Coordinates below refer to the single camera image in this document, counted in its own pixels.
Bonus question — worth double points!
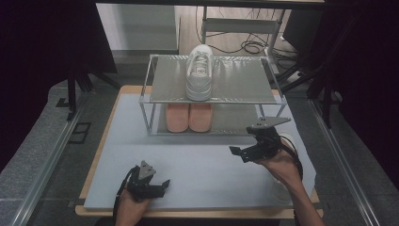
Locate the white metal frame stand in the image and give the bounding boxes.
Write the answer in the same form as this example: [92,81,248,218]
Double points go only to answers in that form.
[199,6,288,74]

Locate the black metal stand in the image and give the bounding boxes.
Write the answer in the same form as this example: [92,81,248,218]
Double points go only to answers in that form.
[276,15,360,130]

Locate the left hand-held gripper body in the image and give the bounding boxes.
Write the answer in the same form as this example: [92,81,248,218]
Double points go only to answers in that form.
[126,160,158,202]

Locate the black floor cables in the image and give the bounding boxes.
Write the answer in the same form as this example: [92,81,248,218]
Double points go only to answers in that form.
[195,6,299,61]

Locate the metal two-tier shoe rack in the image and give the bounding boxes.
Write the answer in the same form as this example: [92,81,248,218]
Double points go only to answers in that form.
[138,54,288,137]

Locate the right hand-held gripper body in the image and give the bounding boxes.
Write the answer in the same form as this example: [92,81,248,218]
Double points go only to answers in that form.
[246,116,292,162]

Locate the dark monitor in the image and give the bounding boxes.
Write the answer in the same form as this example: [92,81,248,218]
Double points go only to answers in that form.
[281,8,325,58]

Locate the black tripod stand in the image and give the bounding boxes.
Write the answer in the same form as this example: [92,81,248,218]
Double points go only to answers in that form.
[56,60,122,121]

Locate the pink slipper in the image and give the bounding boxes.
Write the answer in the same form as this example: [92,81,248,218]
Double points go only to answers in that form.
[165,104,190,133]
[188,104,215,133]

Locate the aluminium rail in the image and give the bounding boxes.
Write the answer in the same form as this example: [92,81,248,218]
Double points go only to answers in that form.
[309,98,382,226]
[10,93,92,226]

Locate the white panel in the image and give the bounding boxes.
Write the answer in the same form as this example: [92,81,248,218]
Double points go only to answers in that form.
[95,3,181,55]

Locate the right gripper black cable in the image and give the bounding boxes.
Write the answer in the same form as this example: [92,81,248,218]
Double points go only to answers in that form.
[280,134,305,183]

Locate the person's right hand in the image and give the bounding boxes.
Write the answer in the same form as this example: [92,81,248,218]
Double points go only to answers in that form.
[254,137,304,190]

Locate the person's left hand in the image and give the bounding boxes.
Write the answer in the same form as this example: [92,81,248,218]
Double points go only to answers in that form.
[116,188,152,219]

